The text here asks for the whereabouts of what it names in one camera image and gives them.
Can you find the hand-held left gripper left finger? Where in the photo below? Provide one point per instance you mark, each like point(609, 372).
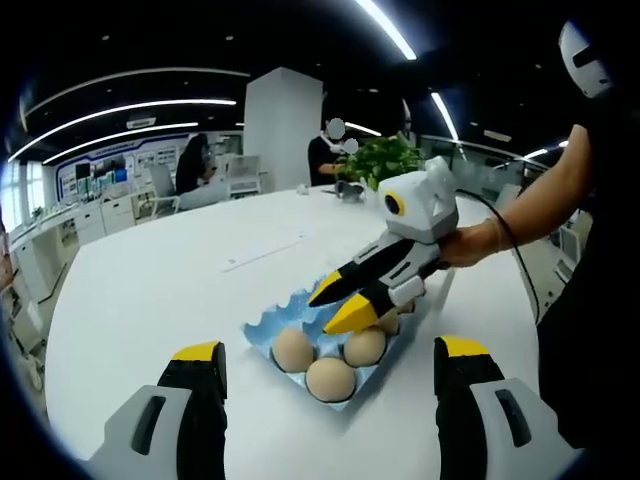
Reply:
point(195, 400)

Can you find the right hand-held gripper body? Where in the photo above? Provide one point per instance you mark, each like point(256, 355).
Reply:
point(425, 205)

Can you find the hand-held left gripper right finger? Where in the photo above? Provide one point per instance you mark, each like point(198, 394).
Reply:
point(465, 400)

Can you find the brown hen egg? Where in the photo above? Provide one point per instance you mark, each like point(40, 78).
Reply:
point(365, 346)
point(331, 380)
point(292, 350)
point(392, 323)

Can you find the blue egg tray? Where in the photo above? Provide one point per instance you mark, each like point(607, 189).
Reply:
point(285, 314)

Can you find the person's right hand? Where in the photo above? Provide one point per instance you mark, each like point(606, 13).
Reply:
point(470, 245)

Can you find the green potted plant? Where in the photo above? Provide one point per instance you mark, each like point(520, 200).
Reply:
point(385, 155)

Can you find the grey rounded gadget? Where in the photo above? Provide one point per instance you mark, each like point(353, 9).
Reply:
point(350, 191)

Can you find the ceiling light strip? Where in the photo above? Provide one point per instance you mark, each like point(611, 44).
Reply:
point(444, 115)
point(175, 104)
point(150, 129)
point(390, 32)

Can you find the small white object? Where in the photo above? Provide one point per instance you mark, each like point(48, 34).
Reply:
point(301, 189)

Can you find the white table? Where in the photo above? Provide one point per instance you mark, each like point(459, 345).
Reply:
point(150, 300)

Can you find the person's black shirt torso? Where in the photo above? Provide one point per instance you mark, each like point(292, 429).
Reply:
point(590, 325)

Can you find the white mesh office chair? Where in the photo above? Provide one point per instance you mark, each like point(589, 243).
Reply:
point(160, 192)
point(245, 175)

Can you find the white square pillar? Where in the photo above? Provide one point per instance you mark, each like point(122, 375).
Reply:
point(280, 125)

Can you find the white worn device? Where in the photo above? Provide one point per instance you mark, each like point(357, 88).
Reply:
point(582, 80)

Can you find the white low cabinet row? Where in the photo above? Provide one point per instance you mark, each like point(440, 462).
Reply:
point(115, 215)

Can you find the white ceiling air vent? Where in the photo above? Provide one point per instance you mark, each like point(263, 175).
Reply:
point(142, 122)

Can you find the blue framed wall display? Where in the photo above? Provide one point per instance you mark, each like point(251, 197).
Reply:
point(107, 170)

